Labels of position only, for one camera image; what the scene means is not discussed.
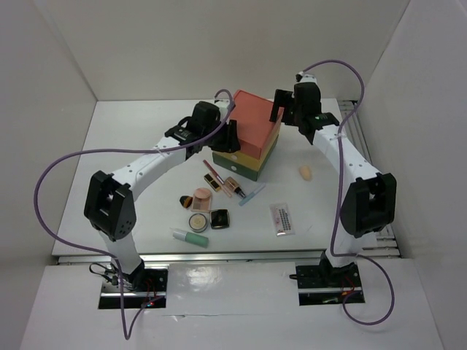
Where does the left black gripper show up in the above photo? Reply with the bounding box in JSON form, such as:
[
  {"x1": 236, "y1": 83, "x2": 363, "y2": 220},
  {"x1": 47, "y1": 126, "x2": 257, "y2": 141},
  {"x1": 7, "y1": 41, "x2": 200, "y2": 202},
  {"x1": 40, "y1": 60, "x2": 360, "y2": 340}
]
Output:
[{"x1": 201, "y1": 117, "x2": 240, "y2": 153}]

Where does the yellow drawer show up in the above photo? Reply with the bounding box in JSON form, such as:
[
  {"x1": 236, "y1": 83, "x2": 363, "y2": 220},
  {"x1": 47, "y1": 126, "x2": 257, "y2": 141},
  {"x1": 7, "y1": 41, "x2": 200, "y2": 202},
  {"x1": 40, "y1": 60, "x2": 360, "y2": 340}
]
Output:
[{"x1": 226, "y1": 137, "x2": 278, "y2": 172}]

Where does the red top drawer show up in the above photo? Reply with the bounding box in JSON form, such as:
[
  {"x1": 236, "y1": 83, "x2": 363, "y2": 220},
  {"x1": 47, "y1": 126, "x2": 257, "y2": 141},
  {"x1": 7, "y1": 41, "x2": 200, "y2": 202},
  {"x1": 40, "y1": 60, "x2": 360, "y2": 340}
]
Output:
[{"x1": 230, "y1": 90, "x2": 282, "y2": 158}]

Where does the BB cream bottle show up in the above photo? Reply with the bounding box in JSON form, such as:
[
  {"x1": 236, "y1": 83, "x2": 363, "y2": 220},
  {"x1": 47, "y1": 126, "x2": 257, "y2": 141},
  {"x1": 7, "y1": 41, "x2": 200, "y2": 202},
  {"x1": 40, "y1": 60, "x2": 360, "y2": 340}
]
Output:
[{"x1": 225, "y1": 176, "x2": 246, "y2": 198}]

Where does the black square compact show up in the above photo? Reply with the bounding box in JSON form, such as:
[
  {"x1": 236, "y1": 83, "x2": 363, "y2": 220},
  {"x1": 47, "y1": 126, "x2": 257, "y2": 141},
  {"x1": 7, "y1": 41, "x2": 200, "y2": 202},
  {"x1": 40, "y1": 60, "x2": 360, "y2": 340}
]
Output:
[{"x1": 209, "y1": 209, "x2": 230, "y2": 230}]

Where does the round powder jar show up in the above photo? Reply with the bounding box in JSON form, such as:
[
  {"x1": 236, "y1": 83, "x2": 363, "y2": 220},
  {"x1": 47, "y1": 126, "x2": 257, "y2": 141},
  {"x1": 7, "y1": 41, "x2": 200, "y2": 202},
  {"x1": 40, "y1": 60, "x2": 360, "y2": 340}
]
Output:
[{"x1": 188, "y1": 213, "x2": 208, "y2": 233}]

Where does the green white tube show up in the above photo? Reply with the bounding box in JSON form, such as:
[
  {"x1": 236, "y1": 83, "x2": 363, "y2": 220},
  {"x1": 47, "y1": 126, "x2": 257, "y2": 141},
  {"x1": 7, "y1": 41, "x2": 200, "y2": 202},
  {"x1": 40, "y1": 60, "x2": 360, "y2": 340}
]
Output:
[{"x1": 172, "y1": 229, "x2": 209, "y2": 248}]

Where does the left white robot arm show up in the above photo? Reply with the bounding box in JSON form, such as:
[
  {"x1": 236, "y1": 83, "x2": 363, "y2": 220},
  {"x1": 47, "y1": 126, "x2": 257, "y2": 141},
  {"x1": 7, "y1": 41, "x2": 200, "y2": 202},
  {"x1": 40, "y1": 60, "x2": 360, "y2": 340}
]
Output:
[{"x1": 84, "y1": 100, "x2": 240, "y2": 291}]

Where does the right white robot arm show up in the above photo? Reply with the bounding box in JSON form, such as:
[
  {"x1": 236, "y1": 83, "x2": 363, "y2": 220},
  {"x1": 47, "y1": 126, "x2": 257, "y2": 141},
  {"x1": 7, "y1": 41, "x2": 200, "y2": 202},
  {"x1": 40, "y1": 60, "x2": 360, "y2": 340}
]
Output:
[{"x1": 269, "y1": 79, "x2": 397, "y2": 286}]

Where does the beige makeup sponge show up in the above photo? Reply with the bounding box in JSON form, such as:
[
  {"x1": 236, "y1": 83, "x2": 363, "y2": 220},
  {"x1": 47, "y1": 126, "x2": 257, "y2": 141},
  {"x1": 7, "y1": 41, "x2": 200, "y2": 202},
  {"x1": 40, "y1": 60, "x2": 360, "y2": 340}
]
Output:
[{"x1": 299, "y1": 166, "x2": 312, "y2": 182}]

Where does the black brown makeup brush head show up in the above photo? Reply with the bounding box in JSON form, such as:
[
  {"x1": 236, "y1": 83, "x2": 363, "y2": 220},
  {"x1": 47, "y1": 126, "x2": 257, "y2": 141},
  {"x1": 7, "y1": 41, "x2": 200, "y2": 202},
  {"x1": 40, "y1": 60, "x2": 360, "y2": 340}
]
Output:
[{"x1": 179, "y1": 195, "x2": 193, "y2": 209}]

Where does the green bottom drawer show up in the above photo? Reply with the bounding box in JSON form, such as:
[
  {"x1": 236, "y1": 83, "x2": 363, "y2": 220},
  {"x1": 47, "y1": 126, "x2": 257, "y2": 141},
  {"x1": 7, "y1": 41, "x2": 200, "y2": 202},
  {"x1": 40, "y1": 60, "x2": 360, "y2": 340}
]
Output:
[{"x1": 212, "y1": 150, "x2": 274, "y2": 181}]

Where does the pink lip liner pencil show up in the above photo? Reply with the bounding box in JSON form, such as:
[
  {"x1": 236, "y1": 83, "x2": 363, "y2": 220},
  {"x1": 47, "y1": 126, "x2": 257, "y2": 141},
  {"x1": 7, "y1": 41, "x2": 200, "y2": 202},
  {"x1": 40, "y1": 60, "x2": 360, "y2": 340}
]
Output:
[{"x1": 203, "y1": 160, "x2": 225, "y2": 184}]

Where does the three-drawer organizer box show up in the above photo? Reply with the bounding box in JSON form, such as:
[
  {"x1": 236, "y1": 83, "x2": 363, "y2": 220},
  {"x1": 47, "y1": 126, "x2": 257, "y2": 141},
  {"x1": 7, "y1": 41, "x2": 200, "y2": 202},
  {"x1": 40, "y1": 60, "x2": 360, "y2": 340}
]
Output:
[{"x1": 212, "y1": 90, "x2": 282, "y2": 181}]

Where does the black gold lipstick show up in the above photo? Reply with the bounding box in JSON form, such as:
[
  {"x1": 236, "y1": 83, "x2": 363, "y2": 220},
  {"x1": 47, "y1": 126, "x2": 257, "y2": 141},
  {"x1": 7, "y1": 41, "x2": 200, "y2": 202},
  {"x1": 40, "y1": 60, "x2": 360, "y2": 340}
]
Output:
[{"x1": 204, "y1": 174, "x2": 221, "y2": 193}]

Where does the blue eyebrow razor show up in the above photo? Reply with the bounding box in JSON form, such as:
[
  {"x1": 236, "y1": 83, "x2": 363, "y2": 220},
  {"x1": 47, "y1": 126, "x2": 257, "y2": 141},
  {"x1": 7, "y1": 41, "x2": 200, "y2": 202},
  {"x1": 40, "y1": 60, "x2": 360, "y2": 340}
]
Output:
[{"x1": 239, "y1": 183, "x2": 266, "y2": 206}]

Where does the pink eyeshadow palette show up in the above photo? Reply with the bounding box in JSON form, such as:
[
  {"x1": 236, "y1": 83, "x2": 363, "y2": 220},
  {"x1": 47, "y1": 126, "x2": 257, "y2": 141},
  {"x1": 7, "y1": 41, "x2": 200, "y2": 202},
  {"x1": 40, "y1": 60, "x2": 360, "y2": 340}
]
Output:
[{"x1": 191, "y1": 187, "x2": 212, "y2": 213}]

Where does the nail sticker packet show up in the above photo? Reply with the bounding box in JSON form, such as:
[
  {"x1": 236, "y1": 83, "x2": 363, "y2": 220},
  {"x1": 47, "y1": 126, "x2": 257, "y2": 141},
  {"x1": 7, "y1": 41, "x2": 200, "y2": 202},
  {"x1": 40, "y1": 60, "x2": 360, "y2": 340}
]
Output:
[{"x1": 269, "y1": 203, "x2": 295, "y2": 237}]

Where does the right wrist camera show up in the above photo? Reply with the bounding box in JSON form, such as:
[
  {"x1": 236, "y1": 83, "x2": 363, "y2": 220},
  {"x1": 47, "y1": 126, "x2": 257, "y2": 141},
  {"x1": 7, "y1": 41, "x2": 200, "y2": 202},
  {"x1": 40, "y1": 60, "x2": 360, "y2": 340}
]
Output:
[{"x1": 295, "y1": 71, "x2": 317, "y2": 84}]

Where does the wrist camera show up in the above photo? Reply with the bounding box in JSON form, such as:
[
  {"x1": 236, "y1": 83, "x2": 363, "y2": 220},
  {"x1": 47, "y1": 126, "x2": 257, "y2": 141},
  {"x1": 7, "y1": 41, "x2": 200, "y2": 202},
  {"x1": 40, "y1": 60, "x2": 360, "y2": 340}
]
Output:
[
  {"x1": 295, "y1": 71, "x2": 317, "y2": 84},
  {"x1": 214, "y1": 98, "x2": 235, "y2": 120}
]

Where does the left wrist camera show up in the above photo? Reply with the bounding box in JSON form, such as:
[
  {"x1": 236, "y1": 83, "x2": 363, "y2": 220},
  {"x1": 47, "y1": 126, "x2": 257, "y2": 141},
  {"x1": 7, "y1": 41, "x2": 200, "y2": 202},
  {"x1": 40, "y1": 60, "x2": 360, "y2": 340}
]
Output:
[{"x1": 214, "y1": 98, "x2": 235, "y2": 120}]

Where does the aluminium rail front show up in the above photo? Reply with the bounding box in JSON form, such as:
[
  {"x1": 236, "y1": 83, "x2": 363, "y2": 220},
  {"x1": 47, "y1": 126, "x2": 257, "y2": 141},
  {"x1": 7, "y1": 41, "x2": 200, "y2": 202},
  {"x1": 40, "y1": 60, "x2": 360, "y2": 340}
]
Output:
[{"x1": 54, "y1": 248, "x2": 380, "y2": 265}]

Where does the aluminium rail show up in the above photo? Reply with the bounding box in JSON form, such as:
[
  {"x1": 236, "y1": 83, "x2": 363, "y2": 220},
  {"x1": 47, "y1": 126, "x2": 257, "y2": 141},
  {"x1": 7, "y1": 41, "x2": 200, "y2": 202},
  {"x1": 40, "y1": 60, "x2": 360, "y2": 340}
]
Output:
[
  {"x1": 54, "y1": 248, "x2": 380, "y2": 265},
  {"x1": 337, "y1": 100, "x2": 401, "y2": 257}
]

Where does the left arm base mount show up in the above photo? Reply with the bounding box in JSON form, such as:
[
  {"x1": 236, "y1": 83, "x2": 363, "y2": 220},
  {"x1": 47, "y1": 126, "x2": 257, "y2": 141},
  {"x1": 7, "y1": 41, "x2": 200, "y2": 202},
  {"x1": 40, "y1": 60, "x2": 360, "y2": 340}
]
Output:
[{"x1": 89, "y1": 263, "x2": 169, "y2": 310}]

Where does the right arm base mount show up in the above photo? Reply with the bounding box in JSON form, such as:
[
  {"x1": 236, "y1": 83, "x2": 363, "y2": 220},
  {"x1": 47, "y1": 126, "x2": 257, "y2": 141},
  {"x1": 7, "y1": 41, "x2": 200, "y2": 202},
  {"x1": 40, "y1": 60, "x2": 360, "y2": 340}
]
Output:
[{"x1": 289, "y1": 264, "x2": 365, "y2": 306}]

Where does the aluminium rail right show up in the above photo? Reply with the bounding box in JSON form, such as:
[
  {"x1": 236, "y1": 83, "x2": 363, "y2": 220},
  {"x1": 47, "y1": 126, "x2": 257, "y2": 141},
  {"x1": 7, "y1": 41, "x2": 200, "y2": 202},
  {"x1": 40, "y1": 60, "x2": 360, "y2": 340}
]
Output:
[{"x1": 337, "y1": 100, "x2": 401, "y2": 257}]

